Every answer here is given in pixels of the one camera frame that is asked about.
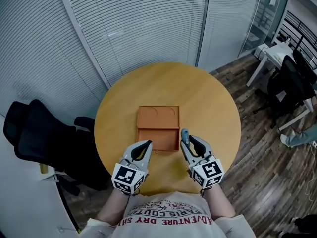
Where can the person's left forearm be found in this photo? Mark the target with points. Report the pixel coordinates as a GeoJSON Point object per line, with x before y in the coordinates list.
{"type": "Point", "coordinates": [112, 207]}

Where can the white rectangular desk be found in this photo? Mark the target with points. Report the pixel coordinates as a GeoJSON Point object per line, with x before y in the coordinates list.
{"type": "Point", "coordinates": [275, 52]}

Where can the white curved desk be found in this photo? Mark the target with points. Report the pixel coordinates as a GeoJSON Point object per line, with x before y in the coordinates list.
{"type": "Point", "coordinates": [27, 207]}

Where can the small yellow block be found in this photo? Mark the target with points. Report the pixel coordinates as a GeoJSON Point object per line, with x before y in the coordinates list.
{"type": "Point", "coordinates": [43, 168]}

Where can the black mesh office chair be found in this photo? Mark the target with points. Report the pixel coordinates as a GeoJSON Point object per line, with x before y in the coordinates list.
{"type": "Point", "coordinates": [44, 142]}

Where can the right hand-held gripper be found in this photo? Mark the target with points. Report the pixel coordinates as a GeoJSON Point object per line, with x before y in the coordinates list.
{"type": "Point", "coordinates": [209, 172]}

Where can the grey folding knife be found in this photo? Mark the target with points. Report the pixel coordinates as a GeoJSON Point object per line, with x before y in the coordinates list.
{"type": "Point", "coordinates": [185, 135]}

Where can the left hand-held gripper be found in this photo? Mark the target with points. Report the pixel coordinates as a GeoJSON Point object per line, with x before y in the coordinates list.
{"type": "Point", "coordinates": [127, 177]}

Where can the person's white printed shirt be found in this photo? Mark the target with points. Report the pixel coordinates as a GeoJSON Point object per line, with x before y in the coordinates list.
{"type": "Point", "coordinates": [166, 219]}

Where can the orange wooden drawer box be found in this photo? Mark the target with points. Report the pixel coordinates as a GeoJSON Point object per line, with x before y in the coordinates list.
{"type": "Point", "coordinates": [158, 118]}

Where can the white cardboard box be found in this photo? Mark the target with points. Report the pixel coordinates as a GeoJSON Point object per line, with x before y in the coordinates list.
{"type": "Point", "coordinates": [260, 50]}

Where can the person's right forearm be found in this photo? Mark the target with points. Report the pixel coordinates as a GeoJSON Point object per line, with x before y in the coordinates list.
{"type": "Point", "coordinates": [218, 202]}

